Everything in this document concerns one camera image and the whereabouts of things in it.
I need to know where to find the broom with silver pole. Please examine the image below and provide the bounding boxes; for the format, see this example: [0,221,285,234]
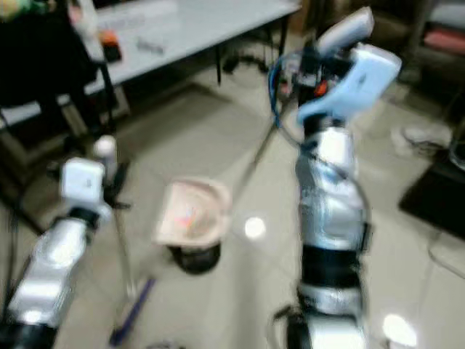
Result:
[94,135,158,347]

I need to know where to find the pink long-handled dustpan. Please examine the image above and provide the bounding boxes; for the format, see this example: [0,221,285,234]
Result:
[153,6,376,249]

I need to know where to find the black floor mat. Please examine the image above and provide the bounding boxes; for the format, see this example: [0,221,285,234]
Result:
[398,154,465,223]

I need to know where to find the black round object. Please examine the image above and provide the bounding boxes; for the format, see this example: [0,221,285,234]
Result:
[169,244,222,276]

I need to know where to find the white crumpled cloth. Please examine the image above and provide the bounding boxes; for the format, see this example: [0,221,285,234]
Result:
[391,127,453,155]

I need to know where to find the black chair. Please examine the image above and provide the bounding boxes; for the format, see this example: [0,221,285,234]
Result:
[0,0,121,146]

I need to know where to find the yellow green plush toy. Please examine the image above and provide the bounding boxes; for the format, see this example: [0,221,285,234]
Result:
[0,0,46,20]

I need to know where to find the orange and black tool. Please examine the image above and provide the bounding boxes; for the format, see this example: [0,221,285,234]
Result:
[100,29,124,64]

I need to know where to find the white folding table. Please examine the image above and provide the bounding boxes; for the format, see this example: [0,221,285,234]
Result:
[0,0,303,129]

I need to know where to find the small grey metal item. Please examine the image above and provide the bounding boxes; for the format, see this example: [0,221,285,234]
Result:
[136,37,166,56]

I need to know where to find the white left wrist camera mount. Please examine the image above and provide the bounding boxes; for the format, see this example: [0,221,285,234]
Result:
[60,157,108,210]

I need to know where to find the pale blue right wrist camera mount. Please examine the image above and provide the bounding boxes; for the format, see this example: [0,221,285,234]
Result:
[296,42,403,123]

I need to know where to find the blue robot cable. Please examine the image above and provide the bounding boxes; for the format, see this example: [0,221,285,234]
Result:
[267,49,303,150]

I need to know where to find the black cables under table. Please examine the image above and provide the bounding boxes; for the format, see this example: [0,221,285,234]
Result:
[222,45,288,82]

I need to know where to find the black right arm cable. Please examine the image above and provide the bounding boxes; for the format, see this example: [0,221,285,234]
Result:
[272,304,300,342]

